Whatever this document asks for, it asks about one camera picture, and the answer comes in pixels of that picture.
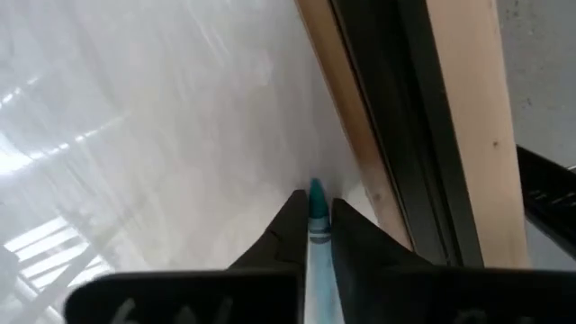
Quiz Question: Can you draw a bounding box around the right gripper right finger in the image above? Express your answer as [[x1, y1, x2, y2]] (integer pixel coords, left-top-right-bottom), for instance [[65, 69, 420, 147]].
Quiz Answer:
[[331, 197, 433, 324]]

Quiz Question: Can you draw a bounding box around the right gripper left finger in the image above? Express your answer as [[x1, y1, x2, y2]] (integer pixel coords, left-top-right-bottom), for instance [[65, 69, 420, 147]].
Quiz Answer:
[[229, 189, 310, 324]]

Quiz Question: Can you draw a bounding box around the teal crayon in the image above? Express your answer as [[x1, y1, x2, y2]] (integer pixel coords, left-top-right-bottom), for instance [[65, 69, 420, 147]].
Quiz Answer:
[[304, 178, 346, 324]]

